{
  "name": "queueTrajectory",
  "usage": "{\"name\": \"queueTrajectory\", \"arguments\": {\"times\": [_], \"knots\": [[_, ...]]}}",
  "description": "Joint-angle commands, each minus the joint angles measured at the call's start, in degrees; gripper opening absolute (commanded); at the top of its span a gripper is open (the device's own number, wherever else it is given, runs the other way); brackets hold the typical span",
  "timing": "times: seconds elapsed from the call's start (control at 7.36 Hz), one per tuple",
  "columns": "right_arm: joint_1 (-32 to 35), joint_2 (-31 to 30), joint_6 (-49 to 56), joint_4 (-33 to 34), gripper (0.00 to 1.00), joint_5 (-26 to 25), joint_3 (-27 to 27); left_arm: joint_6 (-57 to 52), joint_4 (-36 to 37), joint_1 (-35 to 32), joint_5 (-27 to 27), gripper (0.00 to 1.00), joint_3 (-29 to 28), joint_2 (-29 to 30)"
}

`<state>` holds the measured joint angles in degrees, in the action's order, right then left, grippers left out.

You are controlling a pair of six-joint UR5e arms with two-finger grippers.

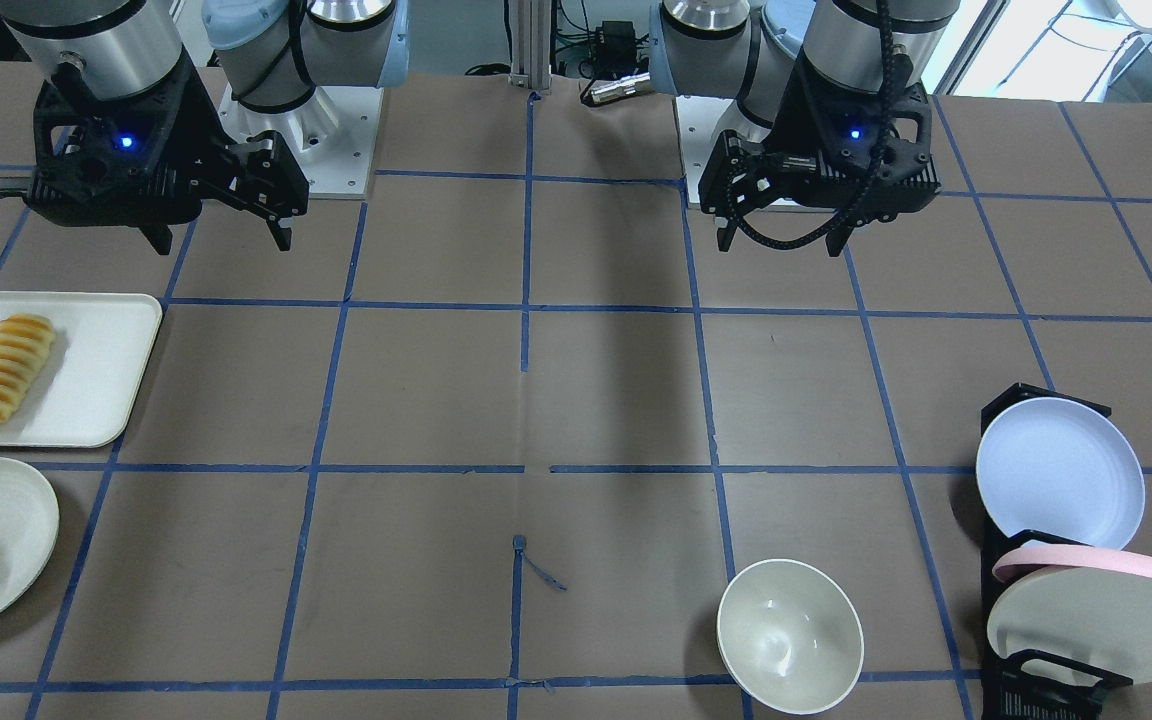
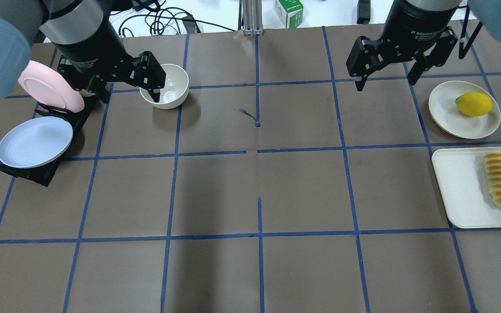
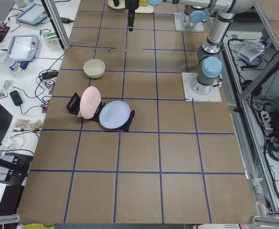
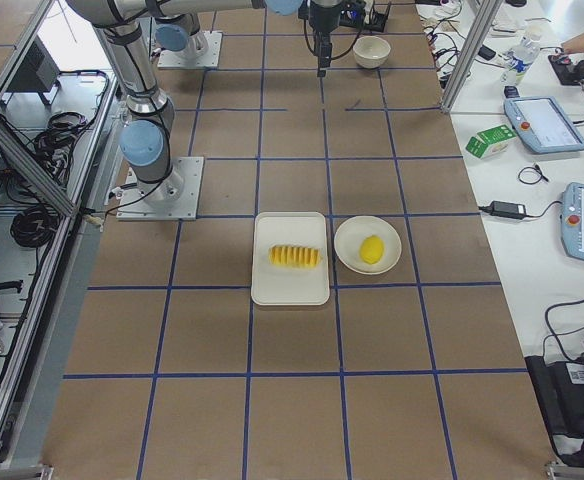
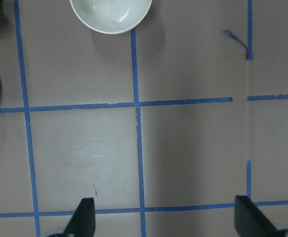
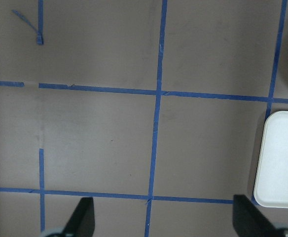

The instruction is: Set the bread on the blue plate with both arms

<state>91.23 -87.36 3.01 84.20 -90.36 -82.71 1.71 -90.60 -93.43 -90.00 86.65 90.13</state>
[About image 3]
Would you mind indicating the black dish rack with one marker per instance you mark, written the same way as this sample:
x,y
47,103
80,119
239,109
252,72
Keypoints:
x,y
124,127

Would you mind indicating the green white box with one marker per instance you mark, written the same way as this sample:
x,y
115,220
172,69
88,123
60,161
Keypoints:
x,y
51,39

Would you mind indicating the blue plate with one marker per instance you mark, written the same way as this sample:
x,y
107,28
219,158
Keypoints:
x,y
114,114

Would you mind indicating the cream bowl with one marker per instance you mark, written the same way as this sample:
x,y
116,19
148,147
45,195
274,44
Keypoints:
x,y
94,68

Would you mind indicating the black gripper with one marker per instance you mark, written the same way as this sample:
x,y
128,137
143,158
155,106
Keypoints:
x,y
132,5

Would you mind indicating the black power adapter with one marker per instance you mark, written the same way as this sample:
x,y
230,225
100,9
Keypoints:
x,y
16,98

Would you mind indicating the plastic water bottle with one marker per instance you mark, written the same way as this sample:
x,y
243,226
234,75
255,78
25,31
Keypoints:
x,y
11,65

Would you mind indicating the pink plate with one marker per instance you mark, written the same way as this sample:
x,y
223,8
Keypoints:
x,y
89,102

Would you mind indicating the white round plate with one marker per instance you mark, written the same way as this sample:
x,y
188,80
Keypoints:
x,y
117,4

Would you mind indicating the far teach pendant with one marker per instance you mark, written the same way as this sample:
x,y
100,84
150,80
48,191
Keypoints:
x,y
34,15

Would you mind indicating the teach pendant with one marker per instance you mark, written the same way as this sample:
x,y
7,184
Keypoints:
x,y
23,48
34,15

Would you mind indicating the near teach pendant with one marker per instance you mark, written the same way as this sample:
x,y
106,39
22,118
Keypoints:
x,y
23,48

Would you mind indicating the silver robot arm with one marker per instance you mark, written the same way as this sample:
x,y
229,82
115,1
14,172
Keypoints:
x,y
192,15
210,65

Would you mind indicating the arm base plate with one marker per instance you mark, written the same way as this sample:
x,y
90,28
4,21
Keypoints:
x,y
195,92
179,27

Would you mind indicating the white rectangular tray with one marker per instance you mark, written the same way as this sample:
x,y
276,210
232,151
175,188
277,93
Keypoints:
x,y
144,7

